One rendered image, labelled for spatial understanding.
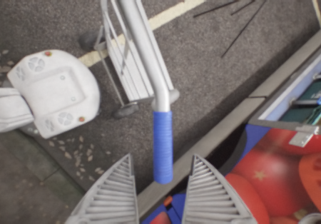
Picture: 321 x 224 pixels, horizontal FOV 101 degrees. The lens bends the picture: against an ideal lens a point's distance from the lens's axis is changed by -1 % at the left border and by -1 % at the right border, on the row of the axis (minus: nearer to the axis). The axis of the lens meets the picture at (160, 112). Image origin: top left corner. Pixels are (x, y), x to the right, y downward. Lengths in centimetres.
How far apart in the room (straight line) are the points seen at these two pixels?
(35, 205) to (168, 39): 202
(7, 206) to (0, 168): 31
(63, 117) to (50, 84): 25
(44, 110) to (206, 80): 163
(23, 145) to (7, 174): 26
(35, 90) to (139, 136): 94
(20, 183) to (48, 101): 78
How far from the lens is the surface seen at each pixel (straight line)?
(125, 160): 18
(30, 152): 158
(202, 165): 17
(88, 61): 152
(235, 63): 219
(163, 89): 23
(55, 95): 122
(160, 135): 24
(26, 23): 175
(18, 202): 176
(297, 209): 86
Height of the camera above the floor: 145
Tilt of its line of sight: 71 degrees down
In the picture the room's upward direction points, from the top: 100 degrees clockwise
